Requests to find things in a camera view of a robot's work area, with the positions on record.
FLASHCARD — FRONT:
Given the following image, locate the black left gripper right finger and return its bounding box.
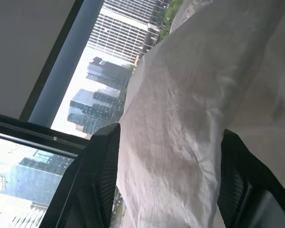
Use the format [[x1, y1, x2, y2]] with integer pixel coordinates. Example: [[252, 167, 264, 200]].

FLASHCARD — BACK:
[[217, 129, 285, 228]]

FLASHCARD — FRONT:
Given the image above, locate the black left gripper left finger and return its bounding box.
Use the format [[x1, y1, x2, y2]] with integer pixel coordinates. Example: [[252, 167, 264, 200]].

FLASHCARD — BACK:
[[41, 123, 121, 228]]

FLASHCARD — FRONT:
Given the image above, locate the white drawstring bag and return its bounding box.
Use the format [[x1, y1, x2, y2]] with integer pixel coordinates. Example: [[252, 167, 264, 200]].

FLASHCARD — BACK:
[[115, 0, 285, 228]]

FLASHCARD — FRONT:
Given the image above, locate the blue glass tower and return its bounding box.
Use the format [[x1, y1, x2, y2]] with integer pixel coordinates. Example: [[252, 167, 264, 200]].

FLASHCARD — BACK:
[[0, 149, 75, 208]]

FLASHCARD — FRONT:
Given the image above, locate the dark glass tower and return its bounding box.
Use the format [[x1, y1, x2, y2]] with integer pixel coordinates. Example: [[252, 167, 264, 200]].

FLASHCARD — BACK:
[[85, 56, 135, 89], [66, 87, 125, 141]]

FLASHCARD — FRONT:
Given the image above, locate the grey window mullion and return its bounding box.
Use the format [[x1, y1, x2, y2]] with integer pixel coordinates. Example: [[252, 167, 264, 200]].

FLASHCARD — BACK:
[[28, 0, 105, 128]]

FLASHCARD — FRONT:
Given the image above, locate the pale gridded high-rise building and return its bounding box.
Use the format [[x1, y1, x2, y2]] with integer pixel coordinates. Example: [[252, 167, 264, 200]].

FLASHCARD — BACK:
[[86, 0, 172, 66]]

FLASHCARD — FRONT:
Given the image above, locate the black window frame bar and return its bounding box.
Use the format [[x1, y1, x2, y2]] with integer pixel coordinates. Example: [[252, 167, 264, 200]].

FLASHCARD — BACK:
[[0, 111, 89, 158]]

